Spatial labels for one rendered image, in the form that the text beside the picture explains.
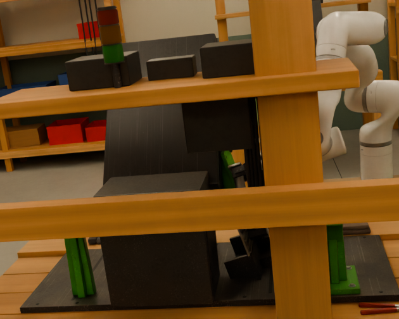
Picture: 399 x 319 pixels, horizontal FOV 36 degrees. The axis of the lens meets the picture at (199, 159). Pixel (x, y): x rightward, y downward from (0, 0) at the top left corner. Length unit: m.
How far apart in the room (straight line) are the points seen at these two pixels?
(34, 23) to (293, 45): 6.50
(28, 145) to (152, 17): 2.11
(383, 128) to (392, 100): 0.11
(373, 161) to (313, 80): 1.03
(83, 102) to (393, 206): 0.76
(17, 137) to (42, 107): 6.01
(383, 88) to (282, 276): 0.97
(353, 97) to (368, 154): 0.23
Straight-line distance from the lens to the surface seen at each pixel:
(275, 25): 1.42
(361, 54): 2.14
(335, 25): 1.88
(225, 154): 1.85
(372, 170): 2.39
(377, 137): 2.35
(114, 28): 1.50
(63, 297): 1.95
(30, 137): 7.47
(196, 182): 1.69
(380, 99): 2.31
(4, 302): 2.07
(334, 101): 1.77
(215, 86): 1.40
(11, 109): 1.55
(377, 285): 1.82
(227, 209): 1.46
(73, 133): 7.25
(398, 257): 2.03
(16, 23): 7.86
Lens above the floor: 1.73
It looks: 15 degrees down
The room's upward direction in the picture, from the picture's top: 7 degrees counter-clockwise
